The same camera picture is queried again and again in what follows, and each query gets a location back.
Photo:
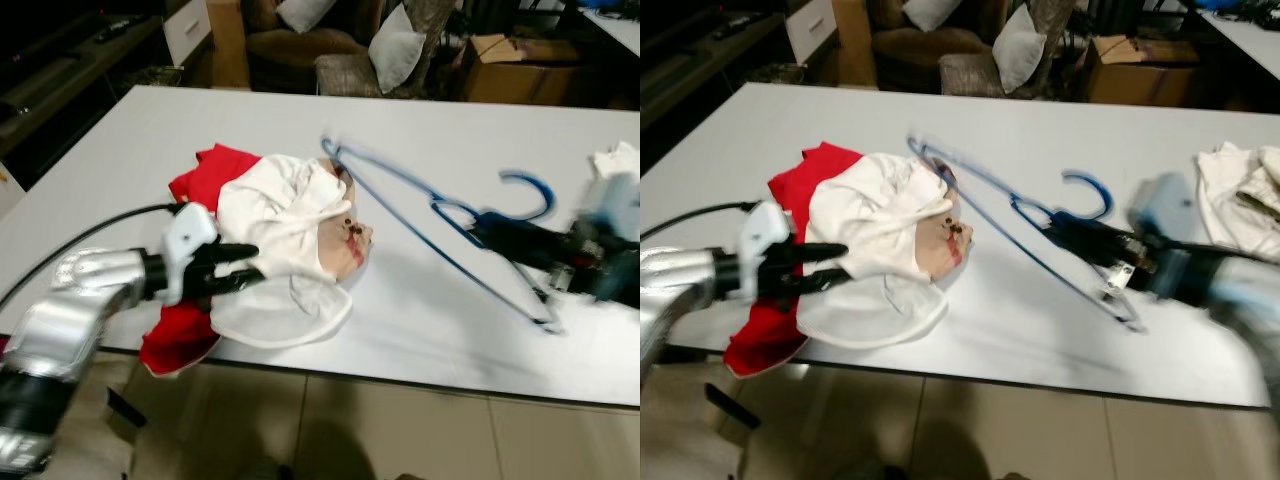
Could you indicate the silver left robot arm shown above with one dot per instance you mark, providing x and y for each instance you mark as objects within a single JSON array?
[
  {"x": 60, "y": 320},
  {"x": 670, "y": 300}
]

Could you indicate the brown cardboard box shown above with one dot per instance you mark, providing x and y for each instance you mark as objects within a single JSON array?
[
  {"x": 520, "y": 80},
  {"x": 1140, "y": 80}
]

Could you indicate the white crumpled garment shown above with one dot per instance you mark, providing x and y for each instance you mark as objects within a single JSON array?
[
  {"x": 615, "y": 160},
  {"x": 1220, "y": 190}
]

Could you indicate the red cloth garment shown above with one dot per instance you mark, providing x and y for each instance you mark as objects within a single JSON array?
[
  {"x": 205, "y": 170},
  {"x": 800, "y": 165}
]

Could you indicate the cream crumpled garment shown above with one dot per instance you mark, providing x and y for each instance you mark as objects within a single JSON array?
[{"x": 1262, "y": 190}]

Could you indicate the brown armchair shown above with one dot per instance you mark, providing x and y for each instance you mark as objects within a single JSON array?
[
  {"x": 915, "y": 55},
  {"x": 290, "y": 55}
]

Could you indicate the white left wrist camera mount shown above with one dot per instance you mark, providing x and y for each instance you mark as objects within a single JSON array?
[
  {"x": 185, "y": 240},
  {"x": 760, "y": 235}
]

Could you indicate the blue clothes hanger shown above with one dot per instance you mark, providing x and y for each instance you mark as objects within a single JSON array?
[
  {"x": 527, "y": 178},
  {"x": 1090, "y": 178}
]

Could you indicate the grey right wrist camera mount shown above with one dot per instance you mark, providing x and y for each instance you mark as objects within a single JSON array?
[
  {"x": 1160, "y": 205},
  {"x": 615, "y": 205}
]

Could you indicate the small white pillow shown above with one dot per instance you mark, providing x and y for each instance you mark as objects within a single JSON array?
[
  {"x": 305, "y": 12},
  {"x": 932, "y": 12}
]

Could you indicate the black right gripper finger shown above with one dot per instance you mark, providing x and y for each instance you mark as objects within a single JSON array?
[
  {"x": 1110, "y": 262},
  {"x": 520, "y": 232},
  {"x": 535, "y": 260},
  {"x": 1100, "y": 237}
]

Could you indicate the dark sideboard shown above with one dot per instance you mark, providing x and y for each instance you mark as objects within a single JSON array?
[
  {"x": 700, "y": 90},
  {"x": 60, "y": 90}
]

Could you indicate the white t-shirt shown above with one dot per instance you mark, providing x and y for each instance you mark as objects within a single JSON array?
[
  {"x": 870, "y": 200},
  {"x": 280, "y": 200}
]

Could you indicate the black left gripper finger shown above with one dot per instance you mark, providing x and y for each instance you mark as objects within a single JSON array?
[
  {"x": 235, "y": 255},
  {"x": 818, "y": 254},
  {"x": 238, "y": 281},
  {"x": 820, "y": 281}
]

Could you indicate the tall brown panel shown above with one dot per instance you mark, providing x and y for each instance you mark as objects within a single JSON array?
[
  {"x": 853, "y": 45},
  {"x": 228, "y": 45}
]

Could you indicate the grey white pillow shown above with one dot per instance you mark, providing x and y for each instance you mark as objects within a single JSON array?
[
  {"x": 1020, "y": 50},
  {"x": 395, "y": 50}
]

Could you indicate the white side table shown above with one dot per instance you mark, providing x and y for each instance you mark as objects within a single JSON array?
[
  {"x": 620, "y": 30},
  {"x": 1250, "y": 40}
]

